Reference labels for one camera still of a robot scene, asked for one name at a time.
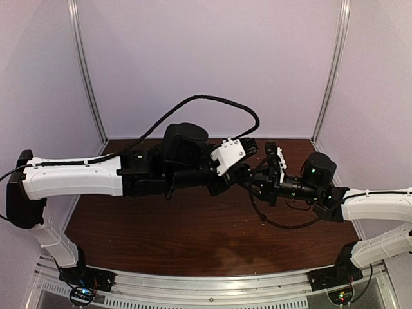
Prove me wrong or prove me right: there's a left aluminium frame post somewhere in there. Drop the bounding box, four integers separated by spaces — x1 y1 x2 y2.
68 0 108 144

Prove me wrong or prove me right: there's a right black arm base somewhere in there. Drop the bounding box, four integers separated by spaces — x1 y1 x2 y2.
307 241 363 291

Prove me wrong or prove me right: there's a right aluminium frame post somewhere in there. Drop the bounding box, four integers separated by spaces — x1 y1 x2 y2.
310 0 351 148

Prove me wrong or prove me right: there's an aluminium frame post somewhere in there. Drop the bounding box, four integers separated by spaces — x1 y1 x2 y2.
68 0 108 144
310 0 351 148

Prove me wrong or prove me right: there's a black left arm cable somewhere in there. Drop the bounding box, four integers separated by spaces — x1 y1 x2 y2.
0 93 261 181

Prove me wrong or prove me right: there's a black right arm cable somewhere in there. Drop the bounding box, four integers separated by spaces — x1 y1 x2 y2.
249 157 329 230

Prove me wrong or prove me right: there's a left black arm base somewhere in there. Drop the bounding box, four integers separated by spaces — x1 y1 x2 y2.
59 246 115 292

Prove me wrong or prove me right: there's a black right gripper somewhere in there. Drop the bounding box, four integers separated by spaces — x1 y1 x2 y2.
238 164 321 207

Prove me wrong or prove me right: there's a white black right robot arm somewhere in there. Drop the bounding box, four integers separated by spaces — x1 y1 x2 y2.
248 142 411 285

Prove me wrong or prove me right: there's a circuit board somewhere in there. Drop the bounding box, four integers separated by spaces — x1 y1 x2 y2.
328 287 354 306
69 286 96 307

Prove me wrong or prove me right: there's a left circuit board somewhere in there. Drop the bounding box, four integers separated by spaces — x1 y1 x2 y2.
69 286 96 307

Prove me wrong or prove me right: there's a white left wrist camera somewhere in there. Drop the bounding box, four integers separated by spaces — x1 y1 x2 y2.
210 138 246 176

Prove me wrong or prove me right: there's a right circuit board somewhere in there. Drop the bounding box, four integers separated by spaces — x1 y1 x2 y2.
328 287 354 306

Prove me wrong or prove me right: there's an aluminium front rail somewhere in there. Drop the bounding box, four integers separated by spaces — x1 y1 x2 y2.
23 255 399 308

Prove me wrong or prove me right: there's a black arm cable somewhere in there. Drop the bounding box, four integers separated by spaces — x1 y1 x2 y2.
249 157 329 230
0 93 261 181

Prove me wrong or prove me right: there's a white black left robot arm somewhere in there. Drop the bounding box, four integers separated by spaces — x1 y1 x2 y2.
5 123 258 286

